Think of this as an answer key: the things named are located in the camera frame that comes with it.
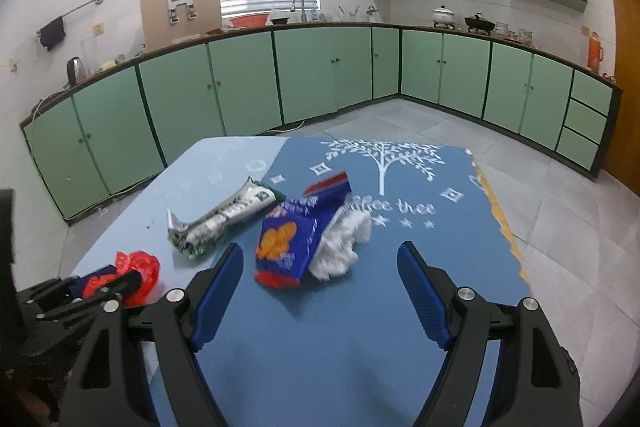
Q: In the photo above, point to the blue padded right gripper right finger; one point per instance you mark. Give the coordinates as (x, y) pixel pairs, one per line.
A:
(430, 290)

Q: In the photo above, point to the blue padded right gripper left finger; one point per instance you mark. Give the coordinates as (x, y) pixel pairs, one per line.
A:
(210, 293)

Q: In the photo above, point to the green silver snack wrapper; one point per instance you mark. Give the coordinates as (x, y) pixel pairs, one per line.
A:
(195, 239)

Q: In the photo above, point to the red plastic bag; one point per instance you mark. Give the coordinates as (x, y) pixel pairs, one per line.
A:
(132, 275)

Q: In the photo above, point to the blue red snack bag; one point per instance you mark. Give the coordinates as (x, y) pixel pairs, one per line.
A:
(291, 232)

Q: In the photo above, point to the green lower kitchen cabinets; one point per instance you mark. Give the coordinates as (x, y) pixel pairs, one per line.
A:
(118, 129)

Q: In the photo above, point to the steel kitchen faucet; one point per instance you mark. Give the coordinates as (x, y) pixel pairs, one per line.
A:
(301, 5)

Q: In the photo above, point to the blue tree-print tablecloth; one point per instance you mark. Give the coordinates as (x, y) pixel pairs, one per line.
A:
(348, 352)

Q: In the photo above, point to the brown wooden door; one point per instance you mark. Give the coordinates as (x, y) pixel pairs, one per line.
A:
(622, 159)

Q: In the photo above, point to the steel electric kettle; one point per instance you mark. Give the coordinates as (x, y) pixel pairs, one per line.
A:
(75, 71)

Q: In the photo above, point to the black wok pan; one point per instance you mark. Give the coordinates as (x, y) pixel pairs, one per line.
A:
(478, 24)

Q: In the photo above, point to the white cooking pot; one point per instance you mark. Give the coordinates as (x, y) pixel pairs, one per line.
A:
(443, 18)

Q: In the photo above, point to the red plastic basin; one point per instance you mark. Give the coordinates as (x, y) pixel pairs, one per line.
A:
(249, 21)

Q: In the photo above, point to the brown cardboard box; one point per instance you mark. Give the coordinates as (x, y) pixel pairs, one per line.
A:
(169, 22)

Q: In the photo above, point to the orange thermos flask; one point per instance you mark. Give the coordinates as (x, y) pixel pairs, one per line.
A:
(595, 53)

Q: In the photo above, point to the metal towel rail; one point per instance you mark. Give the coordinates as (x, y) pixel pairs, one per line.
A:
(70, 12)

